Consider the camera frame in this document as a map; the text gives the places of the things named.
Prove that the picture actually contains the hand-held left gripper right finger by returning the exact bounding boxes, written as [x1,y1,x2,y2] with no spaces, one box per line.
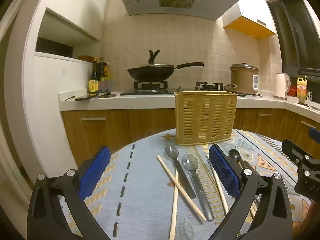
[208,144,293,240]

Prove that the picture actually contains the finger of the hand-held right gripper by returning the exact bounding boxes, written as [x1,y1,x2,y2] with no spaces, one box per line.
[308,127,320,141]
[282,139,313,166]

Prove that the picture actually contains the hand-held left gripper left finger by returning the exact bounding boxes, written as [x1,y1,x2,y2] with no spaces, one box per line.
[26,146,112,240]

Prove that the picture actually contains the black plastic spoon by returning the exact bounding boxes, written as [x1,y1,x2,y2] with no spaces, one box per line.
[229,149,253,173]

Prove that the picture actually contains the translucent grey plastic spoon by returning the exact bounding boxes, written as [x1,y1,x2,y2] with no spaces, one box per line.
[182,154,215,221]
[165,145,197,199]

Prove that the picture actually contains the wooden chopstick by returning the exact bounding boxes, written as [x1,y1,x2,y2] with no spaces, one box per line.
[211,166,229,215]
[157,155,207,222]
[169,169,179,240]

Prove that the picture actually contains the yellow plastic utensil basket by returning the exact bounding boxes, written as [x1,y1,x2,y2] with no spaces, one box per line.
[174,91,238,146]

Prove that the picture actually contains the person's right forearm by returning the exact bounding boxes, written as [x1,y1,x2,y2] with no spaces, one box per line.
[300,200,320,240]

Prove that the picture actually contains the steel sink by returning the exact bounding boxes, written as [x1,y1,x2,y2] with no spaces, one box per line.
[294,102,320,111]

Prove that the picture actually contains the yellow plastic bottle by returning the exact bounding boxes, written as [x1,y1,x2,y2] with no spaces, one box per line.
[297,76,308,103]

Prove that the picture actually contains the white electric kettle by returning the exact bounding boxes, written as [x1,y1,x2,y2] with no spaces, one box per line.
[273,72,291,99]

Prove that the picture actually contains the wooden base cabinets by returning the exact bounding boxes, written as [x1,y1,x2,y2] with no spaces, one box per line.
[61,108,320,161]

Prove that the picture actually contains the white kitchen countertop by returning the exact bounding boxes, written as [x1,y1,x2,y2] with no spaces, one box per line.
[58,90,320,117]

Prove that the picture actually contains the brown rice cooker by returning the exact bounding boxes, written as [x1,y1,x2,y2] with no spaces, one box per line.
[229,63,260,95]

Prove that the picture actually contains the dark soy sauce bottle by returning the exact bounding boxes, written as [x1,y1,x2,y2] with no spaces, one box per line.
[88,57,99,93]

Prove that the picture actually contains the black gas stove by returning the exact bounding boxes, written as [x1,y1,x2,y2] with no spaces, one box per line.
[120,81,253,96]

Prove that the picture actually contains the dark window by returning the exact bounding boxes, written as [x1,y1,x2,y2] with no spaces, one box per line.
[267,0,320,76]

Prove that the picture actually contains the white refrigerator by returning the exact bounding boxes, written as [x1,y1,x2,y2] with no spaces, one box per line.
[4,0,111,180]

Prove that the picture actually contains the black wok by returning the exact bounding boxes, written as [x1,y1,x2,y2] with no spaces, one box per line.
[127,62,204,83]

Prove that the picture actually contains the grey range hood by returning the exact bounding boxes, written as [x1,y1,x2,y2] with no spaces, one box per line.
[115,0,242,21]

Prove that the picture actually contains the black rice cooker cable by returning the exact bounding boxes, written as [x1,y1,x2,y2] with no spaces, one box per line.
[223,83,263,97]

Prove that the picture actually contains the yellow wall cabinet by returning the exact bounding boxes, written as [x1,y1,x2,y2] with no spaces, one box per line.
[222,0,277,40]

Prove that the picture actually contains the wok lid with black handle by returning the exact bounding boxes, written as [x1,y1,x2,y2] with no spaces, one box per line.
[128,50,175,69]

